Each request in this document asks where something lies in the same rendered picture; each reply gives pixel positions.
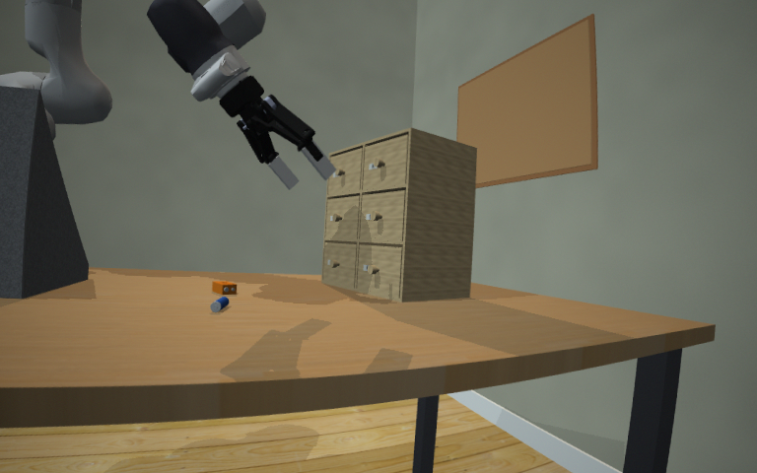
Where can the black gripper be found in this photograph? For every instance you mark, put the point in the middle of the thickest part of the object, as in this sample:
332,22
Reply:
245,99

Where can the orange nine-volt battery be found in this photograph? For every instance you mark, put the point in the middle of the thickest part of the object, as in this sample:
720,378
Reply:
224,288

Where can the small wooden chest of drawers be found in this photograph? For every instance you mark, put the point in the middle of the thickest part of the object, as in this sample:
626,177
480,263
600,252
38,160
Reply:
438,219

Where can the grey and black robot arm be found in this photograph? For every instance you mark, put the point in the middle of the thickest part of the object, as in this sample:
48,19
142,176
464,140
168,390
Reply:
73,94

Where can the light wooden drawer front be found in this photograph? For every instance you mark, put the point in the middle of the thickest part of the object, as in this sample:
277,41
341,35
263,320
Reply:
386,163
379,269
348,175
342,268
382,216
344,223

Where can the blue aa battery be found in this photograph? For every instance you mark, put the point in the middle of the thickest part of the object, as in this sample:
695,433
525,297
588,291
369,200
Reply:
219,304

